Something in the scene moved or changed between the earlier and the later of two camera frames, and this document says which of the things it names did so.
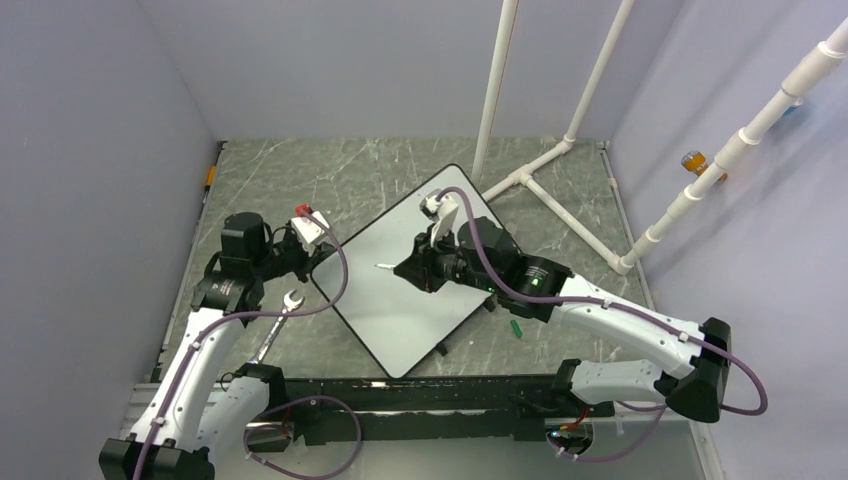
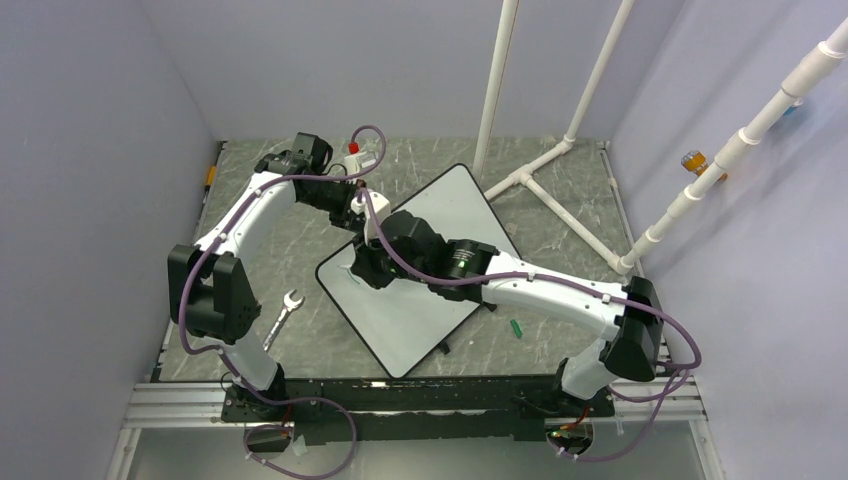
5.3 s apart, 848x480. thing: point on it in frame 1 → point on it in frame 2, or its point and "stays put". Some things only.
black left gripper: (309, 262) → (344, 219)
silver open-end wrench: (270, 337) stays put
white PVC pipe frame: (772, 115) stays put
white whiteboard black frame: (404, 326) stays put
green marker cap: (516, 328) stays put
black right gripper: (420, 266) → (365, 266)
